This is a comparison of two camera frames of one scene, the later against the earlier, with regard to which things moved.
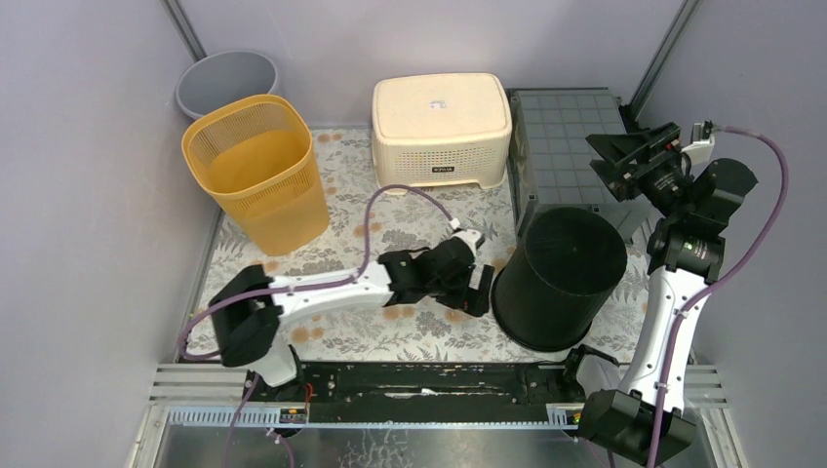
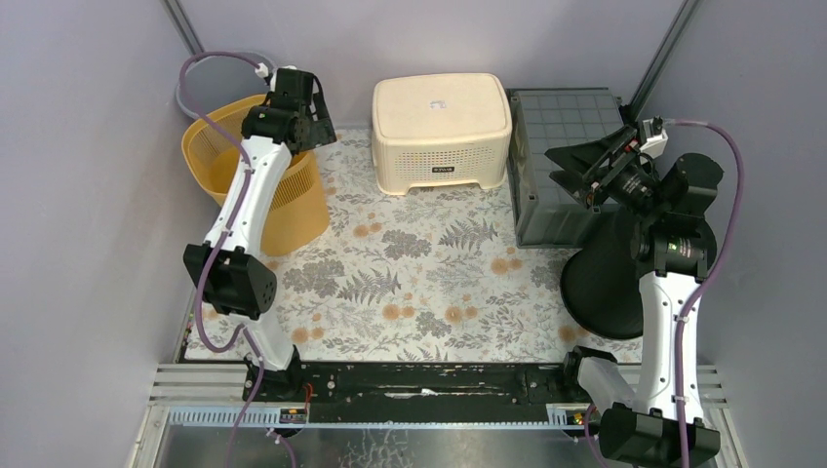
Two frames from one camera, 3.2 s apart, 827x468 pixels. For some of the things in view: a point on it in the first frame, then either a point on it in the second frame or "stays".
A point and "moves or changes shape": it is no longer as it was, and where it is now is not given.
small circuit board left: x=292 y=415 stays
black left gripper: x=469 y=284 → x=316 y=102
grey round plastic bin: x=223 y=77 stays
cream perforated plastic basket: x=432 y=130 stays
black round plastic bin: x=551 y=290 moves or changes shape
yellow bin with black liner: x=254 y=156 stays
